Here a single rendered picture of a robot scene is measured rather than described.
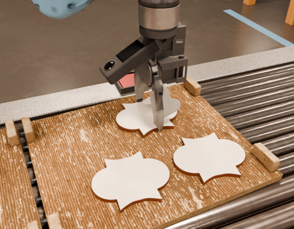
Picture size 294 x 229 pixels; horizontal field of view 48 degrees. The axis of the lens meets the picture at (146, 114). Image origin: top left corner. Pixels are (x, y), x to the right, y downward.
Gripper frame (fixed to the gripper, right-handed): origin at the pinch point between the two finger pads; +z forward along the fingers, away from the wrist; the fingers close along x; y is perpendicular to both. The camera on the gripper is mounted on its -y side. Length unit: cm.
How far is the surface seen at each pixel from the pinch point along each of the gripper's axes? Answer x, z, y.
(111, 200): -18.6, 0.9, -14.8
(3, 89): 187, 91, -34
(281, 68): 6.8, 1.3, 45.1
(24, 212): -14.6, 1.8, -28.2
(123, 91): 13.7, 1.7, -0.2
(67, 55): 222, 89, 24
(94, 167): -9.7, 1.4, -14.9
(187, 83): 6.0, -1.4, 13.7
